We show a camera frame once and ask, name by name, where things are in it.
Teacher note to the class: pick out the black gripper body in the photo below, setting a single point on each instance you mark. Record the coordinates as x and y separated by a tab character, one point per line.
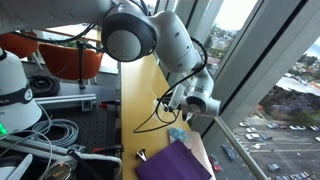
165	105

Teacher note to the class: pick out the clear plastic straw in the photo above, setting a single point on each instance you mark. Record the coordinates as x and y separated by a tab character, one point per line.
152	93

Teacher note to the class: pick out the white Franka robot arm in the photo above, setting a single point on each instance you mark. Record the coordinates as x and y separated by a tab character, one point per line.
173	43

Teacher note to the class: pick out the white paper sheet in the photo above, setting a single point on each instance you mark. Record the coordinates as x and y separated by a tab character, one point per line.
178	134

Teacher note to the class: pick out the black metal binder clip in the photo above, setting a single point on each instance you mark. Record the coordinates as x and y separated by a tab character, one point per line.
141	155

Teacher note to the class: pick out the purple cloth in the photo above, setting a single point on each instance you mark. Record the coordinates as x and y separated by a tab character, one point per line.
173	163

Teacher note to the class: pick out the grey metal window handrail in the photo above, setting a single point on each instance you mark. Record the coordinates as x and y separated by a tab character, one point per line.
233	141

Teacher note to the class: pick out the light wooden desk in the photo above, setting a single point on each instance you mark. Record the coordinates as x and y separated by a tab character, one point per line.
90	37

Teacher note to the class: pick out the short aluminium extrusion bar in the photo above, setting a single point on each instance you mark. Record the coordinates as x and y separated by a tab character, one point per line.
63	100

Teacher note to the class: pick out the orange chair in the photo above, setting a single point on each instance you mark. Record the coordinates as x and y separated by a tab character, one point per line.
20	45
66	63

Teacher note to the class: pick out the round chrome metal object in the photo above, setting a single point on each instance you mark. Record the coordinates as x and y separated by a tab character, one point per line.
58	171

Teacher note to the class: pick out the white curved plastic part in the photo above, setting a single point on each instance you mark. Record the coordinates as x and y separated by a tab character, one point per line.
13	170

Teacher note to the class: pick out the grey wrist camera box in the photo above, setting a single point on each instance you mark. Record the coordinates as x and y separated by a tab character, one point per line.
176	96

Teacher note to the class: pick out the black camera stand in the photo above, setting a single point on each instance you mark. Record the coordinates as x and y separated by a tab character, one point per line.
81	66

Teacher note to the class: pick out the long grey metal frame bar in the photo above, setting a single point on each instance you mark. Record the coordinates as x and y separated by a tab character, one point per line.
33	146

